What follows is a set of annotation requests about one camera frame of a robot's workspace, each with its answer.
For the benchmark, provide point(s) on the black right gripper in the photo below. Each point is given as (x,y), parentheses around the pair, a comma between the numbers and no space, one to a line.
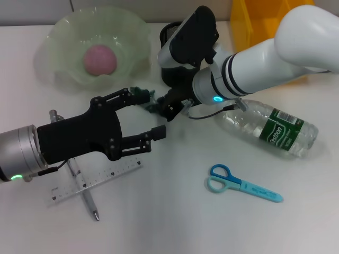
(176,104)

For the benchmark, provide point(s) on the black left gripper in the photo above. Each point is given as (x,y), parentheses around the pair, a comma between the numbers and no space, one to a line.
(79,135)

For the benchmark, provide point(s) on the pink peach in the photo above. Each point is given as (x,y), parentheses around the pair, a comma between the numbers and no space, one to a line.
(100,60)

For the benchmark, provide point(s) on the clear green-label water bottle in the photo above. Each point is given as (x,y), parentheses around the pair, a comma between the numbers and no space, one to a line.
(278,129)

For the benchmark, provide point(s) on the blue scissors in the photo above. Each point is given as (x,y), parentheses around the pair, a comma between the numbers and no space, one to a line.
(251,188)

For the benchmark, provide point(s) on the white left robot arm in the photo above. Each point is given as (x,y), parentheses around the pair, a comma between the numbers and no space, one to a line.
(18,150)

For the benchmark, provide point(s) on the black mesh pen holder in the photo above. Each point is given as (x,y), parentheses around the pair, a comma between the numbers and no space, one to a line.
(168,34)

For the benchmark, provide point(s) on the clear plastic ruler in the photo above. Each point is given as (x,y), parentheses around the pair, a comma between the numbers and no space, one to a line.
(114,174)

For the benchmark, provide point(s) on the silver pen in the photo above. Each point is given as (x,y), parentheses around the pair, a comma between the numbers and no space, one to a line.
(88,201)

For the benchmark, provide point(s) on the pale green glass fruit plate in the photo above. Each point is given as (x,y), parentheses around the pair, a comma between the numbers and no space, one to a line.
(66,45)

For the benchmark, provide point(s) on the yellow plastic bin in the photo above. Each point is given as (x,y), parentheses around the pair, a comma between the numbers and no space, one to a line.
(251,23)

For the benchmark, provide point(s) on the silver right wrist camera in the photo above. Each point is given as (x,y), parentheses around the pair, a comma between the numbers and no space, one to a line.
(196,37)

